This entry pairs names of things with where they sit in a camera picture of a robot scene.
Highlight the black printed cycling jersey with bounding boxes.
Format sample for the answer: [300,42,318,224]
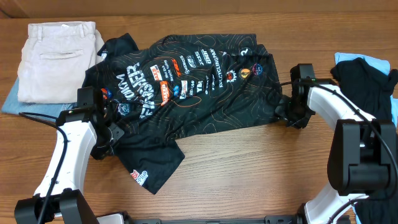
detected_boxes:
[83,34,282,194]

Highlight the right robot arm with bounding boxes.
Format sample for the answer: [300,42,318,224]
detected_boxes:
[264,63,397,224]

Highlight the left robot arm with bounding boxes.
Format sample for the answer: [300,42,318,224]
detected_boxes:
[14,87,129,224]

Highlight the light blue shirt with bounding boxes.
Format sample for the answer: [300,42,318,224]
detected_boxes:
[334,52,398,224]

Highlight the plain black shirt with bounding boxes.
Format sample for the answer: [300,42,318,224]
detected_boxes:
[330,57,398,224]

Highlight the folded beige pants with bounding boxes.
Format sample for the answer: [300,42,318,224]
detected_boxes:
[17,21,104,104]

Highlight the folded blue jeans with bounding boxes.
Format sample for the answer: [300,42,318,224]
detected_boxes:
[1,78,76,118]

